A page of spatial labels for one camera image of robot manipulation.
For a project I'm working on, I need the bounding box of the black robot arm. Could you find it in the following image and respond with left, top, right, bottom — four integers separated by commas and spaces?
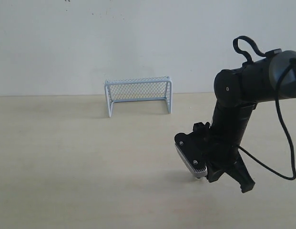
174, 49, 296, 193

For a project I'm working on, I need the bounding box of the small white soccer goal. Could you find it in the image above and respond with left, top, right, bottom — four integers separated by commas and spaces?
104, 76, 173, 117

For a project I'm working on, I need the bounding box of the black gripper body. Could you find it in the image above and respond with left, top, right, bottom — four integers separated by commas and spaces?
192, 122, 238, 183

